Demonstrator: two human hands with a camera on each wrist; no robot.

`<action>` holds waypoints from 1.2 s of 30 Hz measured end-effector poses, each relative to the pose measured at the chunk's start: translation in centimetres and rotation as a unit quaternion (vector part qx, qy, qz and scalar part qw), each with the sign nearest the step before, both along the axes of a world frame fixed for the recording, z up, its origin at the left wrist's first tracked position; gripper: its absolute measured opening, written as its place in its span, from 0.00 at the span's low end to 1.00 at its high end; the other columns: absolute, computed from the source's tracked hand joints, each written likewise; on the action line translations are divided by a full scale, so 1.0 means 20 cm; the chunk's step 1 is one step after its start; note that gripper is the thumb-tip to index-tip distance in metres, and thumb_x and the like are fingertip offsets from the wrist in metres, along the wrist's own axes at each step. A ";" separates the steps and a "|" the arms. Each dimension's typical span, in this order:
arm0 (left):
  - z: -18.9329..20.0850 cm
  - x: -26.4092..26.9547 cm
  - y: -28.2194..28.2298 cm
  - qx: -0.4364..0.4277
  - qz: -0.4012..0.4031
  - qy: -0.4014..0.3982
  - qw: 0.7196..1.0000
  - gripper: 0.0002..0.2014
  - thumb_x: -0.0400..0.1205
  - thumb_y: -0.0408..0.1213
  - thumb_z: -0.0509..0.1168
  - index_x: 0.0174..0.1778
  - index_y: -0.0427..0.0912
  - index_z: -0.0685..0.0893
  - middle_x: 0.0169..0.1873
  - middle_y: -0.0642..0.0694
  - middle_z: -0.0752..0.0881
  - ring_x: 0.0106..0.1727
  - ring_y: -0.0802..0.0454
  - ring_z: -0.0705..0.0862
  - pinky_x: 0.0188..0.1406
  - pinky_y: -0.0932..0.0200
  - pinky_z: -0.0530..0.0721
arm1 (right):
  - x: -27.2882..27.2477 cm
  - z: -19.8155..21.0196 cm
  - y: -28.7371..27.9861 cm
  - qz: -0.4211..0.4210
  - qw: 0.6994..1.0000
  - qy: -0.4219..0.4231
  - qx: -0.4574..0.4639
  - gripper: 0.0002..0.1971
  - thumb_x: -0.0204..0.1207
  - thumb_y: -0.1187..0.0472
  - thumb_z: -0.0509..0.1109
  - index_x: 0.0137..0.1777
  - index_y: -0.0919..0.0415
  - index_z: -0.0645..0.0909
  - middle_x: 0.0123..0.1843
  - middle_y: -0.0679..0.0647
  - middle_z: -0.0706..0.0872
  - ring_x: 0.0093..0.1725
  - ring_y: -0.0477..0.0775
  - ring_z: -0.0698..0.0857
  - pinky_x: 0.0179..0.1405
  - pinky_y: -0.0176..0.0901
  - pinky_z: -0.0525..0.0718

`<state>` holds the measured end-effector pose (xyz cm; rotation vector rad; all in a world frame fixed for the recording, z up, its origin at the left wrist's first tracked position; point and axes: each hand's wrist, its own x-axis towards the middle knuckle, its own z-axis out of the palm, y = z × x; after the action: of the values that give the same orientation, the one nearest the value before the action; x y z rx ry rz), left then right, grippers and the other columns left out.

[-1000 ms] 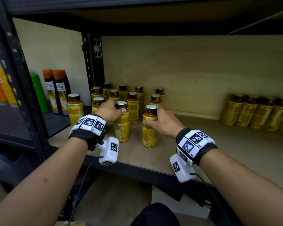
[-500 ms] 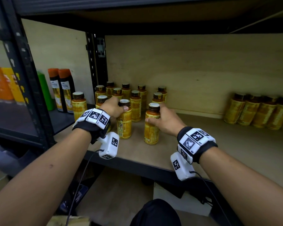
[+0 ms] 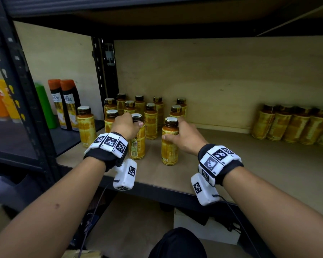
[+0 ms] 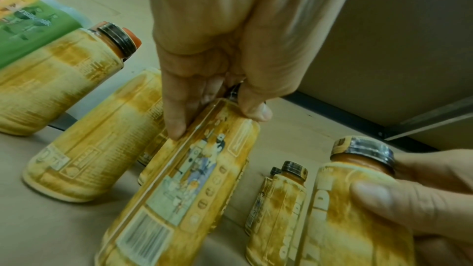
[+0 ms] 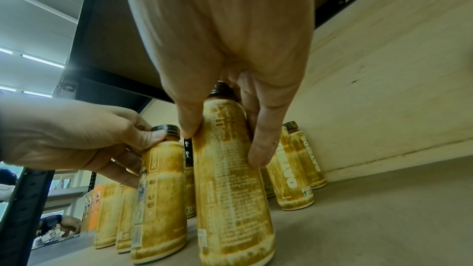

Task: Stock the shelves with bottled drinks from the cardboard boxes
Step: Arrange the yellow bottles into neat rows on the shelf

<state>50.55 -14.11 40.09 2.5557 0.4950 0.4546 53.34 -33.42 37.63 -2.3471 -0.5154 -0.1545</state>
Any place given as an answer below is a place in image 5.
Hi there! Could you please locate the wooden shelf with black frame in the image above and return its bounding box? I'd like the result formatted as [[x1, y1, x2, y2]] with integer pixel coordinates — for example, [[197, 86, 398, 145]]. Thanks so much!
[[0, 0, 473, 266]]

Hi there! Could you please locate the yellow bottle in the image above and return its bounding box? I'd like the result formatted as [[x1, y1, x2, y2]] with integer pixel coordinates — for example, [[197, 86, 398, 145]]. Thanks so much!
[[130, 124, 188, 265], [192, 80, 276, 266]]

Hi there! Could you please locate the group of rearranged yellow jars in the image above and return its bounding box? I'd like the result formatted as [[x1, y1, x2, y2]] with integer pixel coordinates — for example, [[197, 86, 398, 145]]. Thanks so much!
[[93, 120, 327, 254]]

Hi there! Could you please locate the person's right hand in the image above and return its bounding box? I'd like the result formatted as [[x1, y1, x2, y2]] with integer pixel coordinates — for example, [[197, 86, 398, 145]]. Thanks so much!
[[118, 0, 315, 169]]

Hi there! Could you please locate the person's left hand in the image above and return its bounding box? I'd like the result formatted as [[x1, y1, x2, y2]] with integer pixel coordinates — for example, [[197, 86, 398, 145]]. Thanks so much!
[[0, 95, 169, 189]]

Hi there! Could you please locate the orange pouch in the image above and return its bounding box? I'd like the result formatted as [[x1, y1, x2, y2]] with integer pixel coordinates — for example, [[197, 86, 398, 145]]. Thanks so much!
[[82, 182, 107, 231]]

